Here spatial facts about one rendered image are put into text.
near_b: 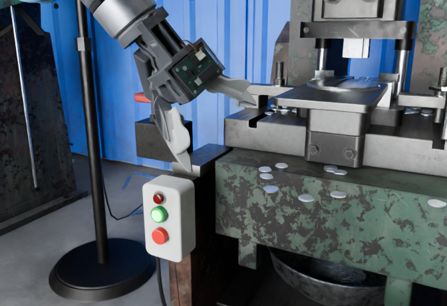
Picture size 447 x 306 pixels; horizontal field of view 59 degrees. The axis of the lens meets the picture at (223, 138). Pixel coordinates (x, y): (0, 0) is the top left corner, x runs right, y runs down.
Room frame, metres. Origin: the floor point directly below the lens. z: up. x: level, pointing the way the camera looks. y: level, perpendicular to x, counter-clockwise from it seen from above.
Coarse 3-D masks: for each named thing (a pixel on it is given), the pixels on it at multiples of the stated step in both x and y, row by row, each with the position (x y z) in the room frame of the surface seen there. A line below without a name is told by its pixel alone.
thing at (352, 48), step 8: (344, 40) 0.81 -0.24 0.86; (352, 40) 0.79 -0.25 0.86; (360, 40) 0.79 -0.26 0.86; (368, 40) 0.79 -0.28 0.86; (344, 48) 0.81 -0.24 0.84; (352, 48) 0.79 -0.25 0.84; (360, 48) 0.79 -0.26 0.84; (368, 48) 0.79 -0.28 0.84; (344, 56) 0.81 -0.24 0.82; (352, 56) 0.79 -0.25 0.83; (360, 56) 0.79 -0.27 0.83; (368, 56) 0.79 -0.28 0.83
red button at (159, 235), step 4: (156, 228) 0.61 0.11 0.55; (160, 228) 0.60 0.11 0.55; (152, 232) 0.60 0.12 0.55; (156, 232) 0.60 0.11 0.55; (160, 232) 0.60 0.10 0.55; (164, 232) 0.60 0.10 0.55; (152, 236) 0.60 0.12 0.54; (156, 236) 0.60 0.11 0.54; (160, 236) 0.60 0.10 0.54; (164, 236) 0.59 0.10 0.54; (156, 240) 0.60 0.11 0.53; (160, 240) 0.60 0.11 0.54; (164, 240) 0.59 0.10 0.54; (160, 244) 0.60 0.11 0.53
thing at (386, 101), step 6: (312, 78) 0.80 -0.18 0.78; (318, 78) 0.80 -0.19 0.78; (324, 78) 0.80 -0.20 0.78; (330, 78) 0.80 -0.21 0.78; (336, 78) 0.80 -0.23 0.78; (342, 78) 0.80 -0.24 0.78; (348, 78) 0.80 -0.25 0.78; (360, 78) 0.82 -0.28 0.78; (366, 78) 0.80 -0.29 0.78; (372, 78) 0.80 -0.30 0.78; (378, 78) 0.80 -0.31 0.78; (390, 84) 0.74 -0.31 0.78; (390, 90) 0.74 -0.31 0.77; (384, 96) 0.74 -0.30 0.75; (390, 96) 0.74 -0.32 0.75; (378, 102) 0.74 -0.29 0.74; (384, 102) 0.74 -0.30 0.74; (390, 102) 0.76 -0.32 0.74
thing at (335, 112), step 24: (288, 96) 0.58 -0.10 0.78; (312, 96) 0.58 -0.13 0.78; (336, 96) 0.58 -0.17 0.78; (360, 96) 0.58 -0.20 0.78; (312, 120) 0.67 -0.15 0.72; (336, 120) 0.65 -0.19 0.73; (360, 120) 0.64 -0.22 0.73; (312, 144) 0.67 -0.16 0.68; (336, 144) 0.65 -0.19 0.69; (360, 144) 0.64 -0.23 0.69
